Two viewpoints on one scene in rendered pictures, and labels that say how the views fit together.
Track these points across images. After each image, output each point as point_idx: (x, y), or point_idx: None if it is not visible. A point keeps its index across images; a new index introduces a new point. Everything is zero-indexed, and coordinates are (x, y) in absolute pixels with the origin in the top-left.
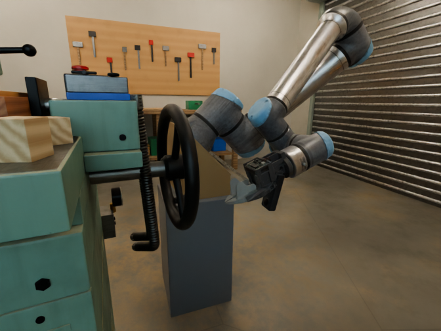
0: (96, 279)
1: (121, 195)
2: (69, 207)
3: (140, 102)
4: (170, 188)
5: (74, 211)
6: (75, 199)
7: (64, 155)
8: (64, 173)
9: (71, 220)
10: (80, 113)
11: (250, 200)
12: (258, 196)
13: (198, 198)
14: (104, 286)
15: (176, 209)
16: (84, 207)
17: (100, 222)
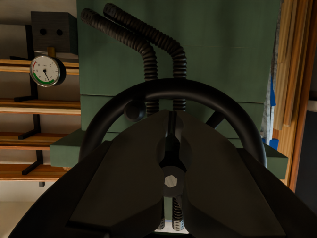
0: (232, 82)
1: (58, 78)
2: (283, 165)
3: (182, 224)
4: (114, 119)
5: (274, 158)
6: (267, 161)
7: None
8: (280, 177)
9: (284, 159)
10: None
11: (254, 162)
12: (301, 222)
13: (266, 164)
14: (193, 38)
15: (161, 97)
16: (235, 142)
17: (112, 65)
